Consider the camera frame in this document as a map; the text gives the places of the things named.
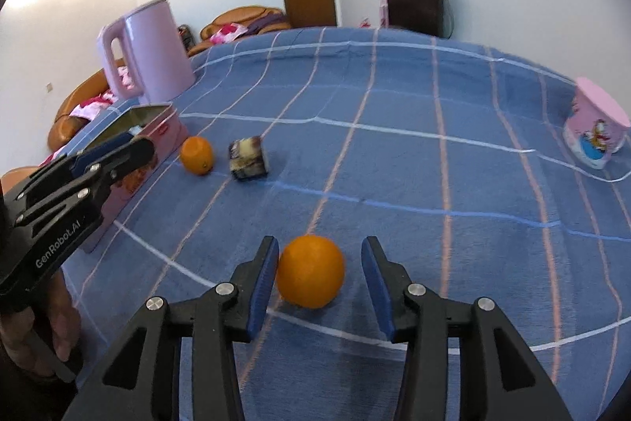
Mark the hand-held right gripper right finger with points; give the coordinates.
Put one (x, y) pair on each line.
(379, 297)

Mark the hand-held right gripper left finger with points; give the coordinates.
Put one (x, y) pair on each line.
(259, 297)

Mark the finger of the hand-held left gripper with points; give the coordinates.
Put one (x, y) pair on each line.
(130, 157)
(98, 152)

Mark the pink tin box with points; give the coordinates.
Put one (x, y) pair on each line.
(143, 149)

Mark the orange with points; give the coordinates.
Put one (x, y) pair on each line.
(197, 155)
(310, 270)

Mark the person's left hand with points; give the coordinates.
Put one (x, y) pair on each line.
(64, 317)

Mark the pink floral pillow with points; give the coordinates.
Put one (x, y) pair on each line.
(227, 31)
(96, 103)

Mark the brown leather sofa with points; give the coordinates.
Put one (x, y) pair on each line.
(241, 19)
(74, 105)

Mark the brown leather sofa armrest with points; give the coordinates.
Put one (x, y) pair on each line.
(17, 177)

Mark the lilac electric kettle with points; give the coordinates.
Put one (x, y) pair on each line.
(148, 56)

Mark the brown and white cake cube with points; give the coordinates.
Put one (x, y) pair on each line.
(249, 157)

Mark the blue plaid blanket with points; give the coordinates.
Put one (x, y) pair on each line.
(419, 154)

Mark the pink cartoon cup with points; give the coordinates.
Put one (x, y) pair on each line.
(594, 125)

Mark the dark cabinet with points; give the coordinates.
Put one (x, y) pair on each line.
(416, 9)

